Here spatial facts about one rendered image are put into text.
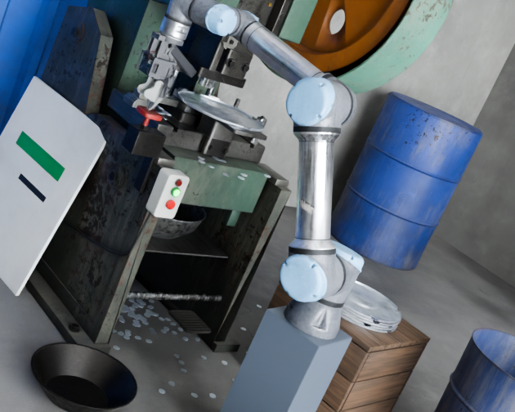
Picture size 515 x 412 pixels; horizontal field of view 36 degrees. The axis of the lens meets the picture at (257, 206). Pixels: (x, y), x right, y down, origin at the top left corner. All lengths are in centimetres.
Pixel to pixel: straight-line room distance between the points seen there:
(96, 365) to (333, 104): 104
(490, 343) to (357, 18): 116
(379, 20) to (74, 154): 106
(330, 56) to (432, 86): 268
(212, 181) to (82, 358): 66
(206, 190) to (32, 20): 136
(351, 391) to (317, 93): 104
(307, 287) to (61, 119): 118
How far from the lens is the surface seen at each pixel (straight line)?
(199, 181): 247
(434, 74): 533
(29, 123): 288
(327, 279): 193
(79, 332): 255
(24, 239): 273
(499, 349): 282
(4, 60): 358
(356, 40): 272
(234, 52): 252
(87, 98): 270
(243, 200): 262
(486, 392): 250
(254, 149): 267
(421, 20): 258
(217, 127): 250
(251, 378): 218
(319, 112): 189
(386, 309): 273
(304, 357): 208
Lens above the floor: 124
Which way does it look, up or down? 16 degrees down
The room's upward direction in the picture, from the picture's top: 24 degrees clockwise
